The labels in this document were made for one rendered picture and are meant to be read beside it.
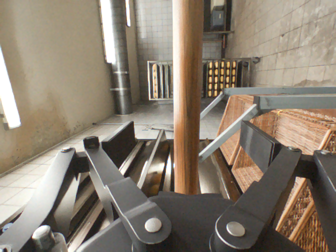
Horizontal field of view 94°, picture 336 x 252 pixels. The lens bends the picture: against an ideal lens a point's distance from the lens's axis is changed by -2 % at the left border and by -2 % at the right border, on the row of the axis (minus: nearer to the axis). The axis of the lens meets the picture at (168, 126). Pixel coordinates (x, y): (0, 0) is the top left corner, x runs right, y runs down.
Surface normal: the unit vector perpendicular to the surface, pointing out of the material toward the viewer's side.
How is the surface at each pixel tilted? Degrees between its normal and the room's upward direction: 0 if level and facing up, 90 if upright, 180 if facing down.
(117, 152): 180
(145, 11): 90
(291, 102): 90
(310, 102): 90
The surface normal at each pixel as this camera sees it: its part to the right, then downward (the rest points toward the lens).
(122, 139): 1.00, 0.00
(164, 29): -0.09, 0.29
